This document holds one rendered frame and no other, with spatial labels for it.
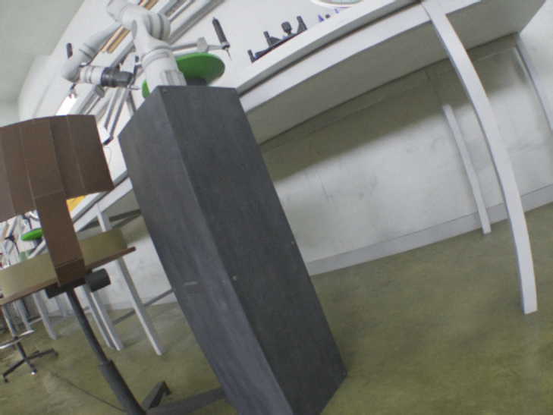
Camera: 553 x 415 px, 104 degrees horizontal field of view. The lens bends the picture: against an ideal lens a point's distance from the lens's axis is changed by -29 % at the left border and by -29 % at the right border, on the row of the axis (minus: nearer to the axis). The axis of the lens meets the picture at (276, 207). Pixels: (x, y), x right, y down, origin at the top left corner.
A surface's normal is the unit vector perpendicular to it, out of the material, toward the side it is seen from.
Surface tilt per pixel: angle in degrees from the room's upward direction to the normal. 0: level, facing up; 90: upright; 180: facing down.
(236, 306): 90
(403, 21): 90
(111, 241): 90
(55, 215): 99
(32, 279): 90
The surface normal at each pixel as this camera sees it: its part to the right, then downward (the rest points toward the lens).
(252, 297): 0.73, -0.27
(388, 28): -0.46, 0.21
